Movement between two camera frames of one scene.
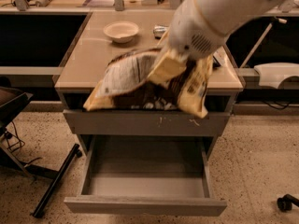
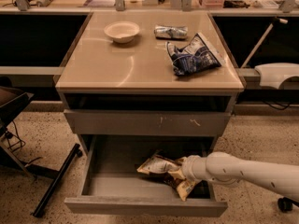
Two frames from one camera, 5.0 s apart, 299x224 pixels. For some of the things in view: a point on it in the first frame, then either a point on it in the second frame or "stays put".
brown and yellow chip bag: x=126 y=86 → x=171 y=171
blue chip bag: x=220 y=58 → x=195 y=57
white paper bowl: x=121 y=32 stays put
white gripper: x=192 y=32 → x=189 y=169
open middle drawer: x=151 y=175 stays put
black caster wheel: x=285 y=203 stays put
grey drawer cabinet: x=141 y=162 stays put
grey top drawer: x=118 y=122 stays put
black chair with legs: x=12 y=100 stays put
